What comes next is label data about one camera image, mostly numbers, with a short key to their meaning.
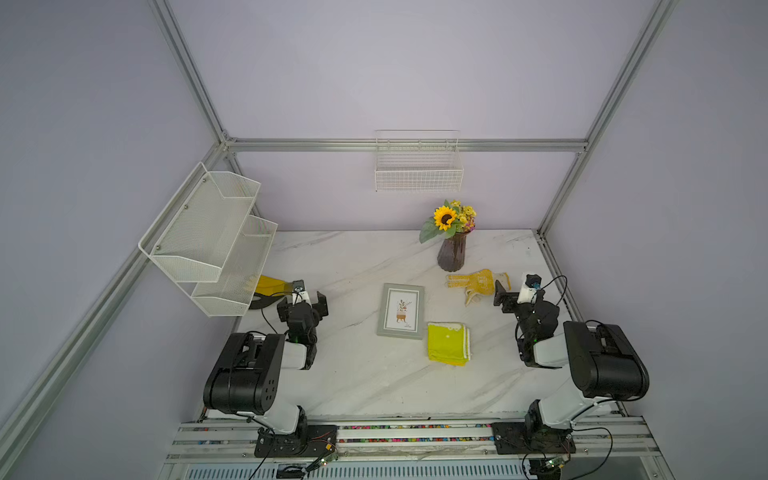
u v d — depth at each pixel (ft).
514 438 2.40
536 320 2.33
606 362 1.51
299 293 2.57
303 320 2.33
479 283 3.41
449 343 2.89
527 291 2.59
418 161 3.13
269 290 3.28
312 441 2.40
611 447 2.32
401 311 3.21
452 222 2.90
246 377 1.48
